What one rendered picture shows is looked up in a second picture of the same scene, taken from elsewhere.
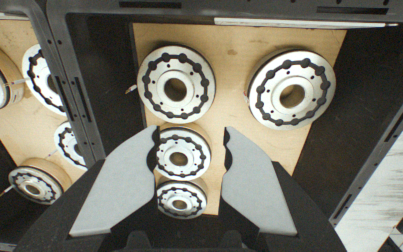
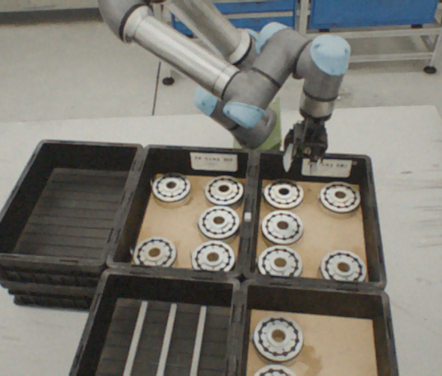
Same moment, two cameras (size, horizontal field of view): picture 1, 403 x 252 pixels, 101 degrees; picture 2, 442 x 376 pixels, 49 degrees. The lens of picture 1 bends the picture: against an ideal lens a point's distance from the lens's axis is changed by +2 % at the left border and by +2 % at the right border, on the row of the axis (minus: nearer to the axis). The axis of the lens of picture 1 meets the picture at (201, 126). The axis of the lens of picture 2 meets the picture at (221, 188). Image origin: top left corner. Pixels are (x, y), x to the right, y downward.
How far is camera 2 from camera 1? 1.18 m
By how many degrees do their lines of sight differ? 71
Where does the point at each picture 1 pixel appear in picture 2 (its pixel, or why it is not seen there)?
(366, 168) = (372, 194)
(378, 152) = (371, 187)
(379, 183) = not seen: outside the picture
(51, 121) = (192, 218)
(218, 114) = (305, 215)
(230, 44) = (307, 187)
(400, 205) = not seen: outside the picture
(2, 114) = (160, 213)
